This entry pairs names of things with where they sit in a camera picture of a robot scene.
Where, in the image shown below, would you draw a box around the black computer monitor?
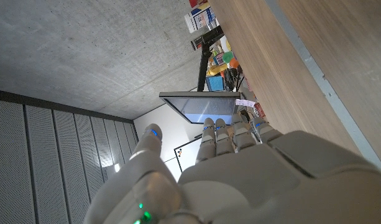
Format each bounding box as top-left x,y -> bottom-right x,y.
158,91 -> 242,125

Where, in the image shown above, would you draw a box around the whiteboard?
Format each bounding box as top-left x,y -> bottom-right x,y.
173,134 -> 204,174

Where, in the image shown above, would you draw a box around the white wipes canister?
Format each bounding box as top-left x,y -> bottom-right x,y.
183,6 -> 217,34

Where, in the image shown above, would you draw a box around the yellow bottle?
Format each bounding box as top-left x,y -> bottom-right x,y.
206,63 -> 229,77

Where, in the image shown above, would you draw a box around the green ball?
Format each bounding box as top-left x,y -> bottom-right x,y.
221,51 -> 235,64

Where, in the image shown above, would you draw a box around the paper note on monitor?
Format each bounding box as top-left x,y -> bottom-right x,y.
234,98 -> 257,108

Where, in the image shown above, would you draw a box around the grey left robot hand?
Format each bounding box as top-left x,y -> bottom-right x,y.
83,113 -> 381,224

